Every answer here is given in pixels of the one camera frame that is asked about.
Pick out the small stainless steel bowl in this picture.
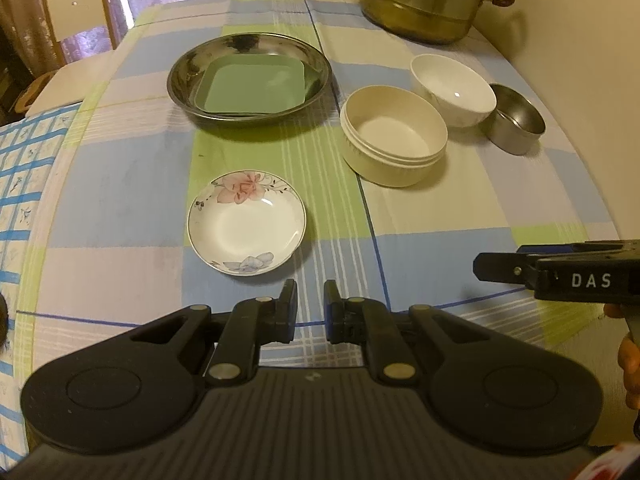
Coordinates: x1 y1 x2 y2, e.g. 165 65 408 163
481 83 546 156

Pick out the cream round plastic bowl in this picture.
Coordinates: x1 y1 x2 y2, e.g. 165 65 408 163
340 85 448 188

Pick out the checkered tablecloth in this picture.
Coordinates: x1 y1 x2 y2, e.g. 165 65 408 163
15 0 632 448

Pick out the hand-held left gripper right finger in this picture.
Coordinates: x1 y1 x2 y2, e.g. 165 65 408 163
323 280 482 387

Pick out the person's right hand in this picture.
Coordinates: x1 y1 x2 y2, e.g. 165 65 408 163
602 303 640 411

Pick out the blue grid patterned cloth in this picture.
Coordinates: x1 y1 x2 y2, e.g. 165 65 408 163
0 102 83 461

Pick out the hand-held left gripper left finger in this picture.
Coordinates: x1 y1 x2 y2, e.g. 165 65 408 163
127 278 299 387

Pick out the white wooden chair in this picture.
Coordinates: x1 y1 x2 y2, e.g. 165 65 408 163
39 0 109 67

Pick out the small floral ceramic plate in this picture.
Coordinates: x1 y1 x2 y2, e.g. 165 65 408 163
187 170 307 277

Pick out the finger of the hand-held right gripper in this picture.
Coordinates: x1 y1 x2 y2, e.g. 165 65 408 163
474 252 540 287
517 243 577 257

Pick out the white ceramic bowl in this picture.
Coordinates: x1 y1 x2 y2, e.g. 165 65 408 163
410 53 497 128

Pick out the green square plate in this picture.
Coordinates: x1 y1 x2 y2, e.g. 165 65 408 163
195 55 307 115

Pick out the large stainless steel basin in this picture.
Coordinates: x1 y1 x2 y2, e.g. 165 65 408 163
166 33 332 125

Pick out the stainless steel steamer pot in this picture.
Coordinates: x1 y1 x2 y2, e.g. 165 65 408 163
359 0 516 45

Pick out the red and white packet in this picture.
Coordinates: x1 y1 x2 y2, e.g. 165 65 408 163
575 442 640 480

